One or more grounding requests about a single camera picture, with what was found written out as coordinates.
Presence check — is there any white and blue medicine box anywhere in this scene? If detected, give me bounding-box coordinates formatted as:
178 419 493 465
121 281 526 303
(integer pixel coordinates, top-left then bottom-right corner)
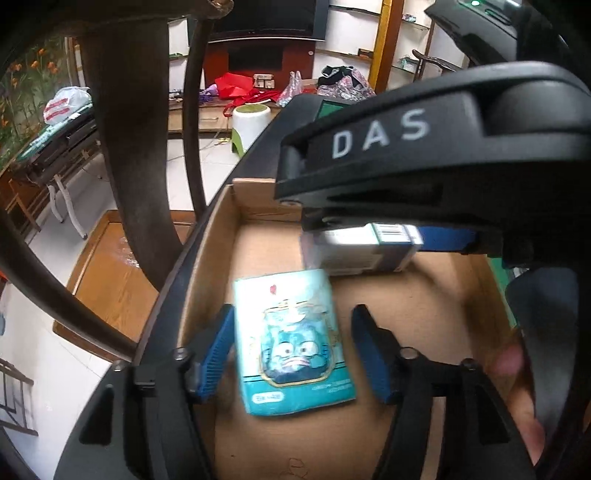
300 223 424 276

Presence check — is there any teal tissue pack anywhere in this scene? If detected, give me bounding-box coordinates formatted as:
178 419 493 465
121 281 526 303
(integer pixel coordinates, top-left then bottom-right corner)
233 270 356 417

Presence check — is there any person's right hand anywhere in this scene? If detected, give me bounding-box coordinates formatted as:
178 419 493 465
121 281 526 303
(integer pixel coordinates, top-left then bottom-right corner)
487 329 545 465

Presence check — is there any patterned clothes pile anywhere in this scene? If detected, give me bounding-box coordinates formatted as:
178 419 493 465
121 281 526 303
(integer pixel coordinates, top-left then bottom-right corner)
317 66 376 102

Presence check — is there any white green stool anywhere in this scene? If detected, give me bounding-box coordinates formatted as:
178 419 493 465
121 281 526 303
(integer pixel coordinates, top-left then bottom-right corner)
230 104 271 158

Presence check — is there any red bag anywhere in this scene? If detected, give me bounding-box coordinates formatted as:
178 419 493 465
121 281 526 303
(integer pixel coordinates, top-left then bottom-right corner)
214 72 280 117

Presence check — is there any white plastic bag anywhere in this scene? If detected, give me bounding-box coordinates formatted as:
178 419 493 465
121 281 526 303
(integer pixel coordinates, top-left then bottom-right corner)
43 86 92 125

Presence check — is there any black television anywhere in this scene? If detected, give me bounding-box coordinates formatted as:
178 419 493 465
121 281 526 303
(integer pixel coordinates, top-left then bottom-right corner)
211 0 329 42

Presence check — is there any dark wooden chair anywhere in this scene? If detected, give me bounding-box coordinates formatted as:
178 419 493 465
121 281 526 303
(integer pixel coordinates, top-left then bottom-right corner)
0 0 235 363

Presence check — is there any wooden chair by wall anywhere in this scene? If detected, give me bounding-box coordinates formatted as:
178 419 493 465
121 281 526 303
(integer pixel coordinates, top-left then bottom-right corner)
412 49 461 82

